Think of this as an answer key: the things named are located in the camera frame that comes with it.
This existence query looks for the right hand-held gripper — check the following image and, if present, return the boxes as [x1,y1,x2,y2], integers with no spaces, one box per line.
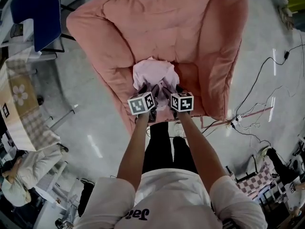
[162,84,194,119]

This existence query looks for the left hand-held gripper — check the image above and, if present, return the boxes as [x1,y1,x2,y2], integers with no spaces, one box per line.
[127,84,160,123]

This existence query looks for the light pink cloth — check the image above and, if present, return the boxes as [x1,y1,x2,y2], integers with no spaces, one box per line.
[132,57,180,112]

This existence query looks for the pink padded armchair seat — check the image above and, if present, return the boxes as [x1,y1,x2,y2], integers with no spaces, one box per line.
[66,0,249,135]

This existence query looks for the person's left forearm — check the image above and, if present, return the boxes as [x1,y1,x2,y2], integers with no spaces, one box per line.
[116,110,153,191]

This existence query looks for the person's right forearm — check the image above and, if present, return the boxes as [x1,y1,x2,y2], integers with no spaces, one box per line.
[177,110,227,193]

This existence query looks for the table with checkered flower cloth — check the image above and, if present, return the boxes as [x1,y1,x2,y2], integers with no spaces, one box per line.
[0,53,61,152]

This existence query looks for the person's white shoe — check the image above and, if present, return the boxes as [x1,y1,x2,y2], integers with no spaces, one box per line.
[173,121,186,138]

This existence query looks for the person's black trousers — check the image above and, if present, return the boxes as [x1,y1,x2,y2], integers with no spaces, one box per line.
[142,121,199,177]

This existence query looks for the white power strip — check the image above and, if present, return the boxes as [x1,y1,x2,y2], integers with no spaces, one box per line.
[229,116,243,129]

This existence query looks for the person's white t-shirt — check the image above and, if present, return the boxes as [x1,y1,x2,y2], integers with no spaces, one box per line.
[73,167,268,229]

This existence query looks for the pink checkered chair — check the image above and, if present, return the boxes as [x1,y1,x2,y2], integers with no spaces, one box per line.
[234,160,278,199]

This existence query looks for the blue office chair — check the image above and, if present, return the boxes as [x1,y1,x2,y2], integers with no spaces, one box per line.
[10,0,76,53]

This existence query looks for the long black cable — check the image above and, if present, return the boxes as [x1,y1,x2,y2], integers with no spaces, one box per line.
[234,43,305,120]

